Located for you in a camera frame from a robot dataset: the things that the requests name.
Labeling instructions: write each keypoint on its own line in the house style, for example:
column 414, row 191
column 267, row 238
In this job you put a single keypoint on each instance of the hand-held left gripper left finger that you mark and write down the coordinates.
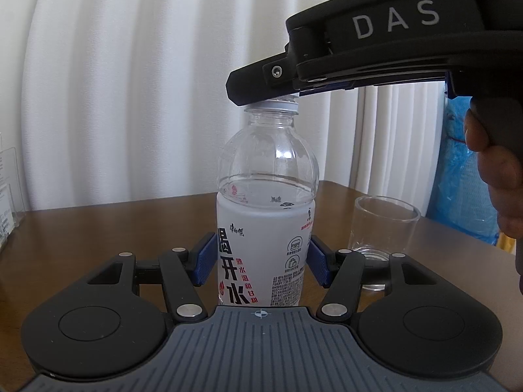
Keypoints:
column 204, row 259

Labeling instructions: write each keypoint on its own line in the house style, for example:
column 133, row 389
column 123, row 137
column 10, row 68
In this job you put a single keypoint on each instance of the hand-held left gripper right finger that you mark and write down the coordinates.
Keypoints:
column 318, row 263

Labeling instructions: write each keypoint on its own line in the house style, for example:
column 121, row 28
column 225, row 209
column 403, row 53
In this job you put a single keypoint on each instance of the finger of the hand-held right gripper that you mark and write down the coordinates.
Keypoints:
column 257, row 83

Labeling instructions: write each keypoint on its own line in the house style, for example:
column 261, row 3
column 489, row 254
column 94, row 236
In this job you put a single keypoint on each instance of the clear plastic water bottle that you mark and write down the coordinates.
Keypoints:
column 261, row 220

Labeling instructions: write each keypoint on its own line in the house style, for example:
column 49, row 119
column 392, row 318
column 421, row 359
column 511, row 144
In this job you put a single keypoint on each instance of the clear drinking glass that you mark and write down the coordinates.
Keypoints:
column 384, row 228

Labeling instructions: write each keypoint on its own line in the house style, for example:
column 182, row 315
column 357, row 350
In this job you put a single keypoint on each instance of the person's right hand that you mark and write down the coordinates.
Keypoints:
column 504, row 188

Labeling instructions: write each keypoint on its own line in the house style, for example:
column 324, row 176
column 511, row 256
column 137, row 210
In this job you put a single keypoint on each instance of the blue plastic bag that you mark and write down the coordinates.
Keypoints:
column 457, row 171

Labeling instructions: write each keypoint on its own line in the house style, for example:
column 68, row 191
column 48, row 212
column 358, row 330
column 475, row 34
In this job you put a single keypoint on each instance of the white pleated curtain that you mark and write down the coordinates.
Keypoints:
column 122, row 90

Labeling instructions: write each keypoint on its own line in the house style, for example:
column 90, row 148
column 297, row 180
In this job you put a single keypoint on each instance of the yellow bag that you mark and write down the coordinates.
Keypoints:
column 506, row 245

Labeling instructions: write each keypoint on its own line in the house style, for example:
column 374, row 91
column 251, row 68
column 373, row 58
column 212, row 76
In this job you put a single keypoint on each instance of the black and white product box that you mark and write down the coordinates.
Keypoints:
column 4, row 220

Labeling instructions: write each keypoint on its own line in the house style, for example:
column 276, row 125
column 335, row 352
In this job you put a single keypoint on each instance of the clear acrylic holder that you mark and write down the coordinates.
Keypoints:
column 16, row 179

